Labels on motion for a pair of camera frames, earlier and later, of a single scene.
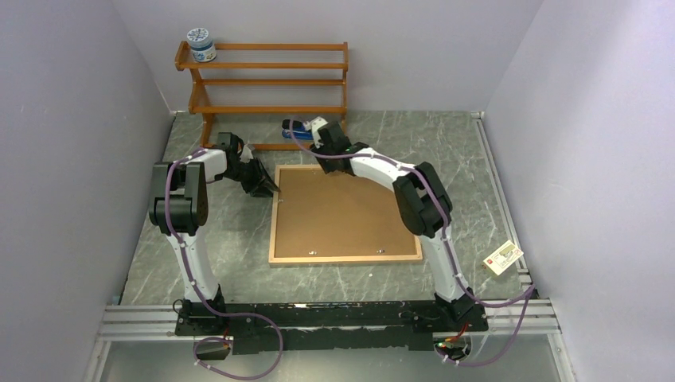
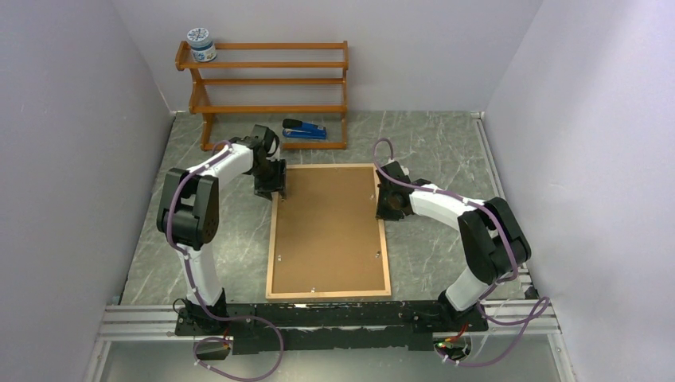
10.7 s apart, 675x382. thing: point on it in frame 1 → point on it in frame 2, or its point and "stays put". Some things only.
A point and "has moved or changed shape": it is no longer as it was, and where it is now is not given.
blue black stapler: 299,130 stays put
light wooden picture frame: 334,218 has moved or changed shape
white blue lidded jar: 202,47 stays put
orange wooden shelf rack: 268,96 stays put
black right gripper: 327,167 → 382,212
